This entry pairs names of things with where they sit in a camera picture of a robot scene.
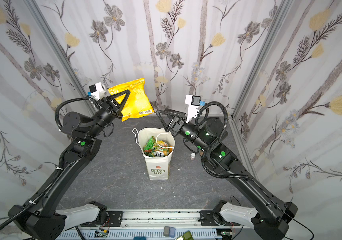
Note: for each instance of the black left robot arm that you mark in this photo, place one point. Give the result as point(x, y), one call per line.
point(38, 216)

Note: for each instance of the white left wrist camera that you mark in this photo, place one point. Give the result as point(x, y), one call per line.
point(97, 91)

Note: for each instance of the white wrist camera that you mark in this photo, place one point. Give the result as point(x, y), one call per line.
point(194, 103)
point(97, 91)

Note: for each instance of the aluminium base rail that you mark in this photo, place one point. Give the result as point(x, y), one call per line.
point(150, 224)

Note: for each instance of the green yellow object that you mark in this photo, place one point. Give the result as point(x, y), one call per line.
point(185, 236)

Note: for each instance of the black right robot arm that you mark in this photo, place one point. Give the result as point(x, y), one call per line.
point(268, 216)

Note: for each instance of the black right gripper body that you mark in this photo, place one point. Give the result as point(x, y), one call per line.
point(177, 124)

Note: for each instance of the green snack bag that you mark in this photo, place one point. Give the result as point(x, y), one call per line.
point(148, 147)

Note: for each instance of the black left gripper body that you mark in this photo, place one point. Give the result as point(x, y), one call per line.
point(107, 106)

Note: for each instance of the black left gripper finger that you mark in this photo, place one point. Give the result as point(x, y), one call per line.
point(123, 94)
point(122, 104)

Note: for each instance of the yellow chip bag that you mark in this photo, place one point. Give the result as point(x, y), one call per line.
point(138, 104)

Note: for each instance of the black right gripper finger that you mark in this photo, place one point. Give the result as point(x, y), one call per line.
point(171, 113)
point(165, 117)

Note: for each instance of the white paper shopping bag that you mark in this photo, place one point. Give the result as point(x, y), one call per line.
point(158, 168)

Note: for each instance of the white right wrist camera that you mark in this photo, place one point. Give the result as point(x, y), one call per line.
point(194, 103)

